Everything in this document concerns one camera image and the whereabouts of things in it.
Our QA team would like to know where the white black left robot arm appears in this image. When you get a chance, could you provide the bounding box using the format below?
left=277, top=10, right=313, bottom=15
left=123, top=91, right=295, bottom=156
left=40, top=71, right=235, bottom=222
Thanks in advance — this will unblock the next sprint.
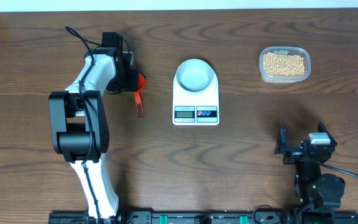
left=48, top=47, right=139, bottom=223

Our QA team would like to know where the orange measuring scoop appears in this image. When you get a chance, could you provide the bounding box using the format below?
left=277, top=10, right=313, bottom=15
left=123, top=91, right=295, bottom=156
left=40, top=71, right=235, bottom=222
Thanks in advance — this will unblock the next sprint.
left=134, top=73, right=146, bottom=118

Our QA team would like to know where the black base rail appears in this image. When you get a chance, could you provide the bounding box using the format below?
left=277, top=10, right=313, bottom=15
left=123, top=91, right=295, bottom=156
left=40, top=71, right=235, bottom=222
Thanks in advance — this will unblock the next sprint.
left=48, top=210, right=358, bottom=224

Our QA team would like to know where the white digital kitchen scale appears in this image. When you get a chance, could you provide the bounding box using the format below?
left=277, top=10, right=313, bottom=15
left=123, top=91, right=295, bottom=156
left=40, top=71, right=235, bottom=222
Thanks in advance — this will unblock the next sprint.
left=172, top=70, right=220, bottom=126

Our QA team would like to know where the grey round bowl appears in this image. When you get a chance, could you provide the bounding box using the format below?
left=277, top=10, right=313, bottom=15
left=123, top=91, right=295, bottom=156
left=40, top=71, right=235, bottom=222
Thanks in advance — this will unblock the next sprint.
left=175, top=58, right=216, bottom=92

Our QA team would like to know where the clear plastic container of beans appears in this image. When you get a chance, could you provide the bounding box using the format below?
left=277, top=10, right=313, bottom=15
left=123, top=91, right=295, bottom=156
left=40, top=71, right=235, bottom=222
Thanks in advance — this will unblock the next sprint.
left=259, top=46, right=311, bottom=84

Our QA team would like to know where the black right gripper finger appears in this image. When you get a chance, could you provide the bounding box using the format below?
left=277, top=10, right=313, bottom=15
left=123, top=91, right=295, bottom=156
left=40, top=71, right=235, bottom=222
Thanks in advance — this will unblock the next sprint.
left=318, top=121, right=337, bottom=146
left=274, top=124, right=288, bottom=154

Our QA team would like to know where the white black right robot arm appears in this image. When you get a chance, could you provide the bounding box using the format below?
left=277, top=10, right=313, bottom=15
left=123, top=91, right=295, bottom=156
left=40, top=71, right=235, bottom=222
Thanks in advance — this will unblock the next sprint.
left=274, top=122, right=346, bottom=223

